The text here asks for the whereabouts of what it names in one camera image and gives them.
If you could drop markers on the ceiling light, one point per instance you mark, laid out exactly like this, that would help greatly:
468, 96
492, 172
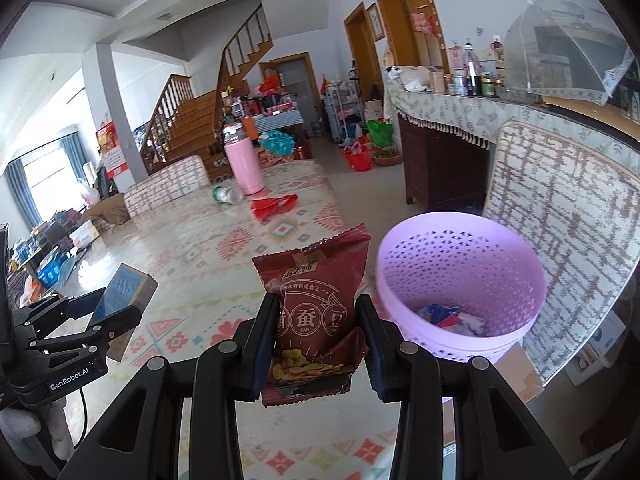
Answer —
165, 16

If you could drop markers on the goods table with checked cloth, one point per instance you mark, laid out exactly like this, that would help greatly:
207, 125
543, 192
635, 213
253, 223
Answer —
275, 115

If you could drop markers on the patterned chair back right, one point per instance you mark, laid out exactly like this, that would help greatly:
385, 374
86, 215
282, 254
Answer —
565, 230

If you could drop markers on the white plastic bag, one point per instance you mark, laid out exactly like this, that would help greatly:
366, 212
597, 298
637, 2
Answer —
89, 194

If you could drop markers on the patterned tablecloth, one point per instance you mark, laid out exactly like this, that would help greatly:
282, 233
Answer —
210, 260

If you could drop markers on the metal rack shelf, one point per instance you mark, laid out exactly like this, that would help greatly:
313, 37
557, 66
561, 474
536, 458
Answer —
342, 110

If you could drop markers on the dark hanging clothing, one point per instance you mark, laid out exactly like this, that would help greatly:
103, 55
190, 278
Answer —
106, 182

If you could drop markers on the blue toothpaste box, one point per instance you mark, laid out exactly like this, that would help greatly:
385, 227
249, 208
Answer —
127, 290

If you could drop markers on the grey door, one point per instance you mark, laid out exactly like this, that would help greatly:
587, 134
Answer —
297, 82

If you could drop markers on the wooden staircase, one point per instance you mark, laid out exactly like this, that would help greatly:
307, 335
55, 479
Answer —
195, 120

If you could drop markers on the blue window curtain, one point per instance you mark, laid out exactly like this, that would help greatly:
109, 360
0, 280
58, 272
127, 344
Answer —
75, 157

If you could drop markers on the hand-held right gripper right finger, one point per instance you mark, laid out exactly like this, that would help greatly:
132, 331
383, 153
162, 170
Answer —
380, 365

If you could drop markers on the black and white plush toy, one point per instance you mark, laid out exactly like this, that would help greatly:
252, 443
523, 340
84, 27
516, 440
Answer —
394, 72

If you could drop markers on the patterned chair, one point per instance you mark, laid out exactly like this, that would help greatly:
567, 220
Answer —
165, 185
565, 230

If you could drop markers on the teal bag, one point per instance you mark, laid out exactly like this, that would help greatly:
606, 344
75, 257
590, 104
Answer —
277, 142

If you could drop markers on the red door decoration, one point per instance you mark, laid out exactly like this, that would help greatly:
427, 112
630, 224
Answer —
425, 22

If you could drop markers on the blue carton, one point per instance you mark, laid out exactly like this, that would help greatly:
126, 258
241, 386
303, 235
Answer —
52, 271

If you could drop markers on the clear plastic bottle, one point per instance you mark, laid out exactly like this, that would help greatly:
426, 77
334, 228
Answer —
471, 70

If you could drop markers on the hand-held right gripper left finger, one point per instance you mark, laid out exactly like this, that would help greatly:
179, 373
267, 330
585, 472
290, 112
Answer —
260, 360

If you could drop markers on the floral fringed sideboard cloth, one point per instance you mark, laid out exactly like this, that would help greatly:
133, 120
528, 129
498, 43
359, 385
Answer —
450, 110

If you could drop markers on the framed wall picture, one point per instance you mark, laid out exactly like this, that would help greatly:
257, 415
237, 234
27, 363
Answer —
376, 22

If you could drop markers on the dark wooden sideboard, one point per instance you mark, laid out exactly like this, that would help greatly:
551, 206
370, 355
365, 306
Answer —
440, 170

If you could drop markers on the red wall calendar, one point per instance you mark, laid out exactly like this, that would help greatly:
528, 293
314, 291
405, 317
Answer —
111, 152

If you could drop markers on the red plastic basket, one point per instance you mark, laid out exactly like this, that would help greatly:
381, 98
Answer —
357, 159

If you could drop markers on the red plastic wrapper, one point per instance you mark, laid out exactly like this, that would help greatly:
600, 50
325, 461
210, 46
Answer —
272, 206

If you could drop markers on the spice jar with green cap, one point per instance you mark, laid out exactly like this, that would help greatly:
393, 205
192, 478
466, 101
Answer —
229, 195

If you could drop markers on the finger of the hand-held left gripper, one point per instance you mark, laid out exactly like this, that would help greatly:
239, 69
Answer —
85, 302
115, 322

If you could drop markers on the brown cardboard box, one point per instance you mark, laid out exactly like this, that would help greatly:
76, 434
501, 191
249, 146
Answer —
520, 372

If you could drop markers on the small red flag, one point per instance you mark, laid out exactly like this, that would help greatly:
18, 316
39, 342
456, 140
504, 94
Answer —
325, 85

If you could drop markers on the person's left hand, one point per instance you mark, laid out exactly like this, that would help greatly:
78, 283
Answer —
25, 427

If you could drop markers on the white cardboard box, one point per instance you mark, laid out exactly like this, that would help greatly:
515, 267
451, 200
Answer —
85, 234

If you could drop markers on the mesh food cover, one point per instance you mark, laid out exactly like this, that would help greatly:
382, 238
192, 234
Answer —
565, 40

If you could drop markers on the pink thermos bottle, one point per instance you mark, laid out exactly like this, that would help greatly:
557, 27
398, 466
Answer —
245, 165

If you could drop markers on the pink plastic wastebasket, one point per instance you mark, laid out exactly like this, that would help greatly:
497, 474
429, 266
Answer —
500, 260

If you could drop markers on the white and blue box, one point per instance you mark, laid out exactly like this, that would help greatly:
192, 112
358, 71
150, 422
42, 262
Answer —
600, 345

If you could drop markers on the dark red snack packet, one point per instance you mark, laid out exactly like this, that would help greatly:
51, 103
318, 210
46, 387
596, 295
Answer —
320, 300

